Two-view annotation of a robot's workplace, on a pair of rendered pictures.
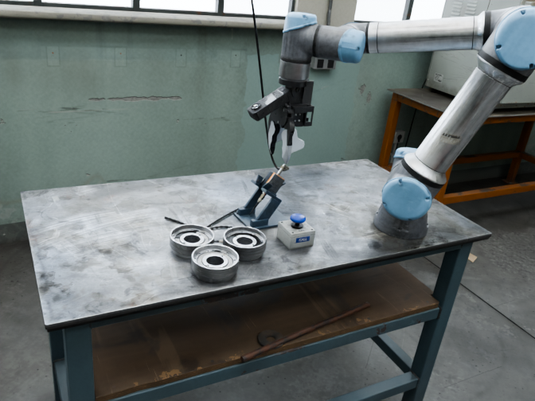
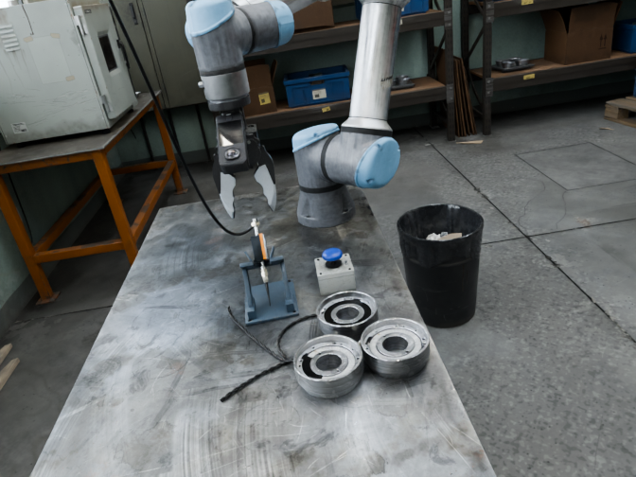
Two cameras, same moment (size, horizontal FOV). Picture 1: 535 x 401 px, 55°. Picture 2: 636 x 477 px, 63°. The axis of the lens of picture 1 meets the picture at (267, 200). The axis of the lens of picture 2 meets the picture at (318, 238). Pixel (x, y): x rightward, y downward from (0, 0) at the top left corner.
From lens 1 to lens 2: 103 cm
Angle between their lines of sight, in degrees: 54
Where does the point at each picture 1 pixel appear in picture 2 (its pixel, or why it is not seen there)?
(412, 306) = not seen: hidden behind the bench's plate
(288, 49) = (227, 54)
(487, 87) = (396, 16)
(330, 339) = not seen: hidden behind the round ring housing
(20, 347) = not seen: outside the picture
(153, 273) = (391, 425)
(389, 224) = (338, 213)
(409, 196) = (388, 155)
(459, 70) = (43, 107)
